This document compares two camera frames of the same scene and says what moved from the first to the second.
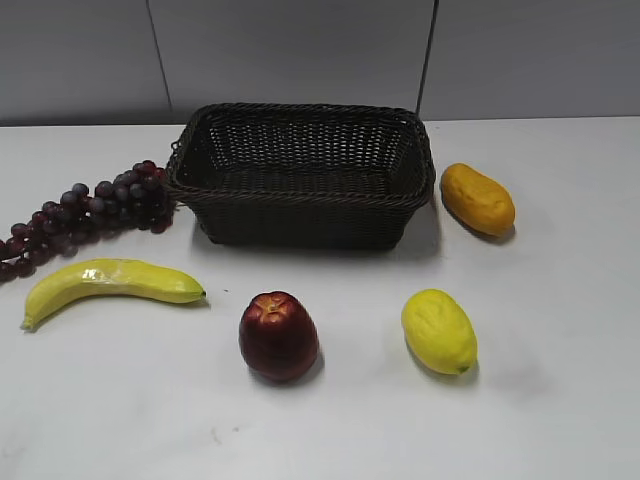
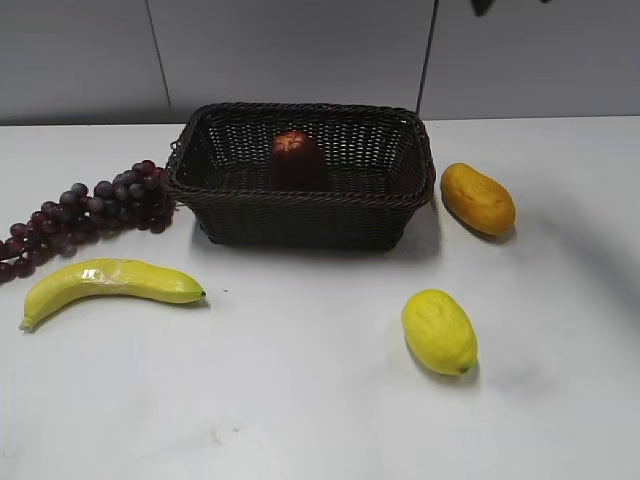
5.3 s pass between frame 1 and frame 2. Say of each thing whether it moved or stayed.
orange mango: stayed
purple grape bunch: stayed
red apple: moved
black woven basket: stayed
